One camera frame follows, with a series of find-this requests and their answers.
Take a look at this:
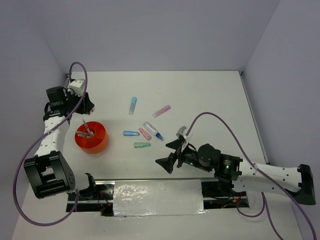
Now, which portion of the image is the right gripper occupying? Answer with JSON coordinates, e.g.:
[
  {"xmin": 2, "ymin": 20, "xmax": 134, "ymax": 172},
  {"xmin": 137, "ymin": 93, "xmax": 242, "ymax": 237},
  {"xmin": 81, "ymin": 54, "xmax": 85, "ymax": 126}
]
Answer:
[{"xmin": 155, "ymin": 138, "xmax": 211, "ymax": 173}]

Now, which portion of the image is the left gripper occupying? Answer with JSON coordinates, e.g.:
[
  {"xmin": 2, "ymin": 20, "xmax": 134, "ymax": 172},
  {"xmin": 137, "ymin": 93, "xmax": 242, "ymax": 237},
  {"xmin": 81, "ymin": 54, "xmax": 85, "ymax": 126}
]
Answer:
[{"xmin": 63, "ymin": 89, "xmax": 94, "ymax": 115}]

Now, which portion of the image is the clear blue pen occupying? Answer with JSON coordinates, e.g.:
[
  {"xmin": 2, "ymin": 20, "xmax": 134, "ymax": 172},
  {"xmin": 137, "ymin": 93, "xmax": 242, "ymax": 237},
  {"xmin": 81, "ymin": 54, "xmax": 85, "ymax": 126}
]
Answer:
[
  {"xmin": 76, "ymin": 133, "xmax": 91, "ymax": 138},
  {"xmin": 82, "ymin": 119, "xmax": 91, "ymax": 136}
]

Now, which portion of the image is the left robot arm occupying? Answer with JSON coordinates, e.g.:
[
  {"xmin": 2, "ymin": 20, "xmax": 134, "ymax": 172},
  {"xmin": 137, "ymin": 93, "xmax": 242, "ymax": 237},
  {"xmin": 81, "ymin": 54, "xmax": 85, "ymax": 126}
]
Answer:
[{"xmin": 23, "ymin": 86, "xmax": 98, "ymax": 200}]

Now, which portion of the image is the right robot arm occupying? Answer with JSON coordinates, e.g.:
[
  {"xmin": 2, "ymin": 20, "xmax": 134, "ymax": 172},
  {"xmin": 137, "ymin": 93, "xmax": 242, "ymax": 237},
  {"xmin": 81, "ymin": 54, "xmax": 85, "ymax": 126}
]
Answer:
[{"xmin": 155, "ymin": 136, "xmax": 316, "ymax": 206}]

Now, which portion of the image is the pink plastic case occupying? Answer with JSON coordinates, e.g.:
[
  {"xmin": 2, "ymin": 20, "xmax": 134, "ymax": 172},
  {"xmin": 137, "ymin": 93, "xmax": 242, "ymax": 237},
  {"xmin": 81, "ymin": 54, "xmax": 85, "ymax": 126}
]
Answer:
[{"xmin": 138, "ymin": 127, "xmax": 152, "ymax": 141}]

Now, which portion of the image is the green plastic case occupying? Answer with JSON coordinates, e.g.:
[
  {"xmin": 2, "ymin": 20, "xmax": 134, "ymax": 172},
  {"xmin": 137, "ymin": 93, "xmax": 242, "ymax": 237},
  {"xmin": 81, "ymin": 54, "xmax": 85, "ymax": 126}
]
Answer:
[{"xmin": 133, "ymin": 142, "xmax": 151, "ymax": 149}]

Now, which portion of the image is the clear spray bottle blue cap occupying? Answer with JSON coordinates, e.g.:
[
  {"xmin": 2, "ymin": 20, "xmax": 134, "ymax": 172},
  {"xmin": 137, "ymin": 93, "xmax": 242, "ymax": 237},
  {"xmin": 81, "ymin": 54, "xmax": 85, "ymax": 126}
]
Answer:
[{"xmin": 143, "ymin": 121, "xmax": 164, "ymax": 141}]

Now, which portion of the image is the orange round organizer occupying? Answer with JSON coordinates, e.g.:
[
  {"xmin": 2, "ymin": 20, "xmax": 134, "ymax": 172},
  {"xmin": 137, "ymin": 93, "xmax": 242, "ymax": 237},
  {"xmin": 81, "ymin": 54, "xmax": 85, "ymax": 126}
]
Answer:
[{"xmin": 74, "ymin": 121, "xmax": 109, "ymax": 154}]

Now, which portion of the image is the foil covered panel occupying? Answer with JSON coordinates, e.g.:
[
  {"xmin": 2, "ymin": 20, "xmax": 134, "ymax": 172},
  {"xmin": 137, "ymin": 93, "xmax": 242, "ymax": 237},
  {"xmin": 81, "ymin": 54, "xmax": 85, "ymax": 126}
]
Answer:
[{"xmin": 113, "ymin": 180, "xmax": 206, "ymax": 217}]

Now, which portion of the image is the blue capped highlighter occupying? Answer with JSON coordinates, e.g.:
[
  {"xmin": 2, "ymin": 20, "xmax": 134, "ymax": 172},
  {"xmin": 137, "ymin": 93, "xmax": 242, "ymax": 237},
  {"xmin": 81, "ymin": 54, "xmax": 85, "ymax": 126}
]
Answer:
[{"xmin": 128, "ymin": 96, "xmax": 137, "ymax": 115}]

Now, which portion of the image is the blue plastic case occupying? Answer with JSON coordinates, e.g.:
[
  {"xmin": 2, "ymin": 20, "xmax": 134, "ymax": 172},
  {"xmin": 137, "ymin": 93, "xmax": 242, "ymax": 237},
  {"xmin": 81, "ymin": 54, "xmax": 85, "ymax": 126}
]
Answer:
[{"xmin": 123, "ymin": 130, "xmax": 140, "ymax": 137}]

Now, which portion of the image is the pink purple highlighter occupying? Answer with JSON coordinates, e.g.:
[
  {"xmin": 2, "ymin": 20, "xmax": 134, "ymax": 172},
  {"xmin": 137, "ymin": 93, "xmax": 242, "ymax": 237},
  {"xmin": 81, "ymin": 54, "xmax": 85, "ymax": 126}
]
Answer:
[{"xmin": 152, "ymin": 105, "xmax": 171, "ymax": 118}]

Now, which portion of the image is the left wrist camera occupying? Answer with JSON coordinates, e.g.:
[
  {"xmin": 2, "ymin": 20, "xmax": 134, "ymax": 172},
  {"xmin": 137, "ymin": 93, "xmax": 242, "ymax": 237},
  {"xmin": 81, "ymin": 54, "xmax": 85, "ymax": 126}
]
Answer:
[{"xmin": 67, "ymin": 79, "xmax": 85, "ymax": 97}]

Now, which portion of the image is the metal rail base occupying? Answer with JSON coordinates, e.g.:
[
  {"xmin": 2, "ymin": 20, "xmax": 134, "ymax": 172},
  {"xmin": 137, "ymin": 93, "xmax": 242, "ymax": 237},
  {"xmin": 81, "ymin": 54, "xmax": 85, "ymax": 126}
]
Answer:
[{"xmin": 66, "ymin": 177, "xmax": 249, "ymax": 218}]

